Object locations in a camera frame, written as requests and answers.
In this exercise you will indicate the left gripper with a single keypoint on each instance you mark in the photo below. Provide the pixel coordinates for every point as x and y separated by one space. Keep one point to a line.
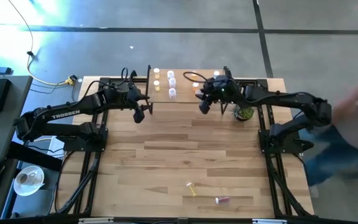
124 93

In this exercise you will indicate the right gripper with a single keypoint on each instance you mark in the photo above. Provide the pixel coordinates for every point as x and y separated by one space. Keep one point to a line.
224 90

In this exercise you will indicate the clear bottle with green label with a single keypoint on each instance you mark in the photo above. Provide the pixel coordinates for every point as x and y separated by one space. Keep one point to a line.
172 82

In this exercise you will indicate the pink medicine bottle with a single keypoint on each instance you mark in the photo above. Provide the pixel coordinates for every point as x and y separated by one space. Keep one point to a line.
222 200

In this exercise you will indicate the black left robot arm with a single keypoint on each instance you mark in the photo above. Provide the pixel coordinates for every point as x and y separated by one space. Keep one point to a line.
65 112

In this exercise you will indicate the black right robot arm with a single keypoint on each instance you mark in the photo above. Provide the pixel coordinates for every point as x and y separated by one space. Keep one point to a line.
284 98

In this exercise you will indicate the green round container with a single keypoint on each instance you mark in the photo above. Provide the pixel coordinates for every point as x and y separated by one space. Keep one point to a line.
244 113

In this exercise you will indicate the white paper sheet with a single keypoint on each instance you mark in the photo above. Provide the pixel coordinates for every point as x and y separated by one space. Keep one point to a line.
54 146

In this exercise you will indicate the black desk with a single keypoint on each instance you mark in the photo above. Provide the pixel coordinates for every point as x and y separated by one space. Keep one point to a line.
33 155

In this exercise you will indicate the white cup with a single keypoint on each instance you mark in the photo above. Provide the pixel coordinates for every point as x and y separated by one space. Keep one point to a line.
23 178

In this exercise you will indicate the grey office desk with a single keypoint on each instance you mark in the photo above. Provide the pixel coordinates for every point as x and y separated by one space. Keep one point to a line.
5 130

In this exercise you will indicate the person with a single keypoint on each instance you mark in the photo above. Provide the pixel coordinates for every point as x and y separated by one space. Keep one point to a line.
353 124

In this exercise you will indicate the wooden shelf with black frame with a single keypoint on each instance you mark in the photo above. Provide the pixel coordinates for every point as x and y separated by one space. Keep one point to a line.
183 93

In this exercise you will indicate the white bracket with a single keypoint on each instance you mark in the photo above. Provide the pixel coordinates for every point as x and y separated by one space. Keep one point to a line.
95 220
269 221

